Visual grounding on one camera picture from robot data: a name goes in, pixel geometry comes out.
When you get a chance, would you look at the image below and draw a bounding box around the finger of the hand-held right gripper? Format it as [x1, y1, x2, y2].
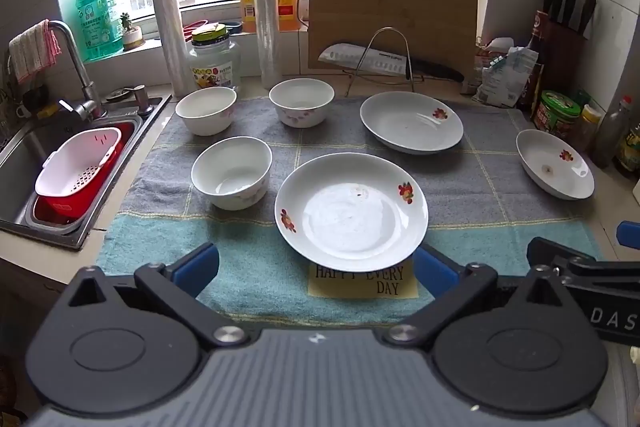
[616, 221, 640, 251]
[526, 237, 608, 280]

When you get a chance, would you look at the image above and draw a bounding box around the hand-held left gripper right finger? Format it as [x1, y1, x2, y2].
[387, 246, 571, 350]

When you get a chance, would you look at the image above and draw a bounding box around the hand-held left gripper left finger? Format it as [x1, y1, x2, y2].
[65, 243, 251, 350]

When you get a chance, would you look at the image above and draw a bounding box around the white fruit-print plate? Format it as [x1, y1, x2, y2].
[359, 91, 465, 154]
[274, 153, 430, 273]
[515, 129, 596, 201]

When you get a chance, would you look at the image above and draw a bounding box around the white floral bowl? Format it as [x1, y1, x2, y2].
[175, 87, 238, 137]
[191, 136, 274, 211]
[268, 78, 335, 128]

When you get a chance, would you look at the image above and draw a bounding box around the green-labelled oil bottle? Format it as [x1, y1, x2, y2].
[614, 122, 640, 178]

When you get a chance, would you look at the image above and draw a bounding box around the red-capped glass bottle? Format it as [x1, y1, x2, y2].
[592, 96, 634, 169]

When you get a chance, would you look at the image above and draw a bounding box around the yellow-capped spice jar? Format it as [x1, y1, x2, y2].
[570, 104, 604, 153]

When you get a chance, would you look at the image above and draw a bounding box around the red plastic basin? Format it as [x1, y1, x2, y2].
[32, 119, 144, 226]

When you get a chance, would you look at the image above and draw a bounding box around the green-lidded sauce jar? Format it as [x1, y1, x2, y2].
[532, 90, 583, 140]

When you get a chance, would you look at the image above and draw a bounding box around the white plastic colander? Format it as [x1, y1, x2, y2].
[34, 127, 123, 208]

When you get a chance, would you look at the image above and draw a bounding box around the grey and teal checked towel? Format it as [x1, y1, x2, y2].
[95, 94, 603, 329]

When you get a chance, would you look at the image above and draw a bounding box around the metal sink knob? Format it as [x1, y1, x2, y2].
[131, 84, 155, 117]

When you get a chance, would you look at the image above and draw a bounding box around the white and blue bag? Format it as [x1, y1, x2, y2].
[472, 47, 540, 109]

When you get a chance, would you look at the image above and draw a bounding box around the brown knife block with knives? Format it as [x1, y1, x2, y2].
[542, 0, 598, 102]

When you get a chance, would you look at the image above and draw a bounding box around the dark soy sauce bottle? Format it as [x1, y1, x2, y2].
[520, 10, 551, 108]

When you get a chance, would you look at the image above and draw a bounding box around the glass jar with yellow-green lid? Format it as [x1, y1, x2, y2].
[188, 24, 242, 94]

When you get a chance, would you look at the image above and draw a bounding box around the stainless steel sink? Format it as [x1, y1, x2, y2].
[0, 93, 173, 251]

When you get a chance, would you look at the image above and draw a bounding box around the red and white bag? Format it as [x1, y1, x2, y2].
[475, 37, 516, 68]

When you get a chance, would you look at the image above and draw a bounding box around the metal faucet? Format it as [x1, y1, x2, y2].
[47, 20, 109, 120]

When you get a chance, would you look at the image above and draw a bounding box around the red jar lid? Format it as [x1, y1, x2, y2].
[182, 21, 211, 40]

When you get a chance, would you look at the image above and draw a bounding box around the small potted plant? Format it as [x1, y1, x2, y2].
[120, 12, 147, 52]

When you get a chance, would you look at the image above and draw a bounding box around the tall plastic wrap roll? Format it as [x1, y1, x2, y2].
[250, 0, 285, 90]

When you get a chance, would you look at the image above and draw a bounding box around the green detergent pump bottle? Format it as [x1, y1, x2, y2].
[75, 0, 125, 62]

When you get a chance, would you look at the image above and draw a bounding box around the pink and white dish cloth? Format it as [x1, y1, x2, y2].
[8, 21, 62, 84]

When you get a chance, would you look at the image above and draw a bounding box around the black-handled kitchen knife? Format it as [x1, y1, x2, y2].
[318, 42, 466, 84]

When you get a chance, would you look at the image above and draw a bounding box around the metal wire stand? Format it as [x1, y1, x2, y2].
[345, 27, 426, 97]

